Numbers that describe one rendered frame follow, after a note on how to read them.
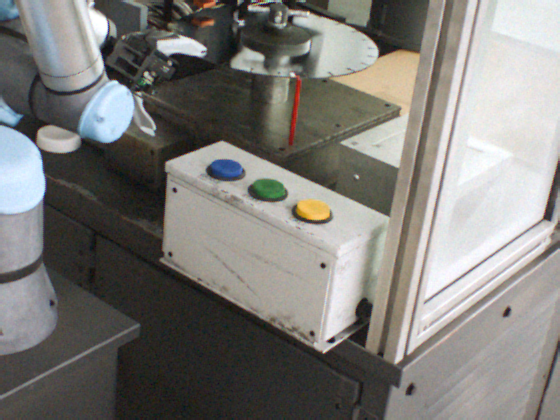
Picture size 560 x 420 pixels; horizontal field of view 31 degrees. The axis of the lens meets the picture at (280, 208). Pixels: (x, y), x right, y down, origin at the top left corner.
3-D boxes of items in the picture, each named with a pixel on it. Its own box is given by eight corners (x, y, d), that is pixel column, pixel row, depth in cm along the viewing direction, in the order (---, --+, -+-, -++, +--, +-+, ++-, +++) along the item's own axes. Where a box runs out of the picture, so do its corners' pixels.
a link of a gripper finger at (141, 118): (155, 156, 148) (139, 105, 142) (133, 140, 152) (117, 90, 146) (172, 145, 149) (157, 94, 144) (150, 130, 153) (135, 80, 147)
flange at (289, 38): (276, 55, 153) (278, 39, 152) (226, 34, 160) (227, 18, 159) (324, 43, 161) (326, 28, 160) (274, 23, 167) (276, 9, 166)
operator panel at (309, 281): (373, 320, 129) (392, 218, 122) (322, 354, 121) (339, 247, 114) (213, 235, 144) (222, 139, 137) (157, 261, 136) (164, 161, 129)
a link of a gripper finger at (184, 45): (223, 60, 149) (171, 71, 143) (200, 48, 153) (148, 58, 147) (224, 40, 147) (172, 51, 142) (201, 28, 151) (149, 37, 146)
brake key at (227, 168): (247, 180, 129) (248, 166, 128) (226, 189, 126) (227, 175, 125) (224, 169, 131) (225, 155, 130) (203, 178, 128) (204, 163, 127)
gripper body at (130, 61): (155, 109, 142) (95, 75, 133) (123, 88, 148) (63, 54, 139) (183, 63, 142) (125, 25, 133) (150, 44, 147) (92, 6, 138)
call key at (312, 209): (334, 222, 122) (336, 207, 121) (314, 232, 119) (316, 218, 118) (308, 209, 124) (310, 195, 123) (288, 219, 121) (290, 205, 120)
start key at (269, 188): (289, 200, 125) (291, 186, 124) (269, 210, 122) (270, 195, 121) (265, 189, 127) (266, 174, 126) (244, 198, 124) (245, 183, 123)
